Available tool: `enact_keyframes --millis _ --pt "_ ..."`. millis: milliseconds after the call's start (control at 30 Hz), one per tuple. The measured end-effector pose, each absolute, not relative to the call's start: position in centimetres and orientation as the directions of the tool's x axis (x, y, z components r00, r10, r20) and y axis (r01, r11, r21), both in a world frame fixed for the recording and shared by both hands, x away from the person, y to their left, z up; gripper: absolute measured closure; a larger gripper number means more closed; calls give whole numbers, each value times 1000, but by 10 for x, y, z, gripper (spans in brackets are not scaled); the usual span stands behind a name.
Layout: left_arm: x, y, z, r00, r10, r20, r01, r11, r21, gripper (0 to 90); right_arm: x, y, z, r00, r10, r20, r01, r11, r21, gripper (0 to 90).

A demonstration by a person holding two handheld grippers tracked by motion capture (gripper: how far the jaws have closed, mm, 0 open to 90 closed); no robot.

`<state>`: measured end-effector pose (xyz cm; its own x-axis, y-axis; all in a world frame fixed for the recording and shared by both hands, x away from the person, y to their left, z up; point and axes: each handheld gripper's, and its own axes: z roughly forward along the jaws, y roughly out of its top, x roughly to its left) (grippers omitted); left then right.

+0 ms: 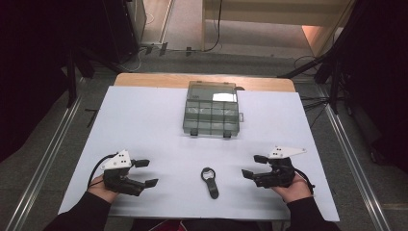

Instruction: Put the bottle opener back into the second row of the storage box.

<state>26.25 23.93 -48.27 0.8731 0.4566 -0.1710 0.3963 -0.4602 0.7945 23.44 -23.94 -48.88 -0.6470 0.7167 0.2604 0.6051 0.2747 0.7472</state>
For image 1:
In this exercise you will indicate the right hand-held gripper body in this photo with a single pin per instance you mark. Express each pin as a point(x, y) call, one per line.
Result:
point(280, 174)

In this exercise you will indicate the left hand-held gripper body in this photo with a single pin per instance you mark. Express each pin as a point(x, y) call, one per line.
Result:
point(117, 163)

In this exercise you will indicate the black bottle opener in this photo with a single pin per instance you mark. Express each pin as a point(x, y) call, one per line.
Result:
point(211, 187)

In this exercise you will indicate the clear plastic compartment box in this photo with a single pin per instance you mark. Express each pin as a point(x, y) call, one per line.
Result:
point(211, 114)

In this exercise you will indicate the person's right hand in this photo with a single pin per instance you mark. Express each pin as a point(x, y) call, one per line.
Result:
point(295, 191)

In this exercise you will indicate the person's left hand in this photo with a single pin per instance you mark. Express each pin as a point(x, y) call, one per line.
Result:
point(101, 191)

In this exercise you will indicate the white board sheet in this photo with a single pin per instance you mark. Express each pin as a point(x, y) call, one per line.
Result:
point(144, 122)

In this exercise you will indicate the wooden table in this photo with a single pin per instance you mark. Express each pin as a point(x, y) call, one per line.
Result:
point(154, 80)

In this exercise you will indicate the black stand legs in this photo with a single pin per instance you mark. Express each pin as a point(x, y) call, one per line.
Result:
point(333, 83)
point(71, 80)

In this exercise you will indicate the dark curtain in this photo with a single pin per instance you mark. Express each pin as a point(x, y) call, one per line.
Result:
point(29, 73)
point(378, 80)

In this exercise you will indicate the black cabinet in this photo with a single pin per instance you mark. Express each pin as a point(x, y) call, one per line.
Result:
point(123, 29)

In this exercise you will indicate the light wooden furniture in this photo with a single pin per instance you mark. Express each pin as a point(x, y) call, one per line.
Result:
point(256, 14)

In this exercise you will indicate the metal floor rail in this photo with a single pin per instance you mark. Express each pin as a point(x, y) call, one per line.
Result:
point(45, 166)
point(356, 166)

